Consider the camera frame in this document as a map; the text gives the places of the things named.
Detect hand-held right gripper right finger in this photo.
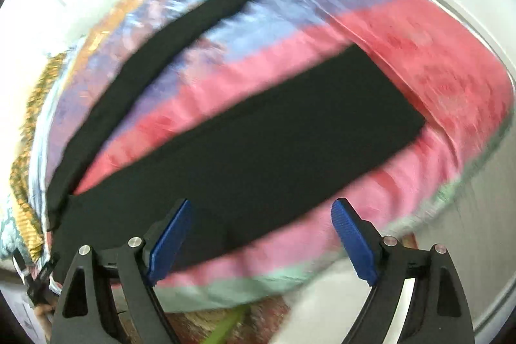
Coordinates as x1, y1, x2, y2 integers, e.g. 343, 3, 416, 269
331, 198, 476, 344

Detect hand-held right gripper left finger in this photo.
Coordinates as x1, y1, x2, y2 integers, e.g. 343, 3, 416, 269
52, 199, 193, 344

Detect black pants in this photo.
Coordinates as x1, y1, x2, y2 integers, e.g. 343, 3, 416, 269
47, 0, 427, 279

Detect patterned rug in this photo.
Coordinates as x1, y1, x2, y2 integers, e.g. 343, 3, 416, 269
161, 296, 291, 344

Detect orange floral sheet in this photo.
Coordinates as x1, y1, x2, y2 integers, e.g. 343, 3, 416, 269
10, 54, 69, 260

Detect colourful satin bedspread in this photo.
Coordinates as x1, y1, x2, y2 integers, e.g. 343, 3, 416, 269
8, 0, 514, 312

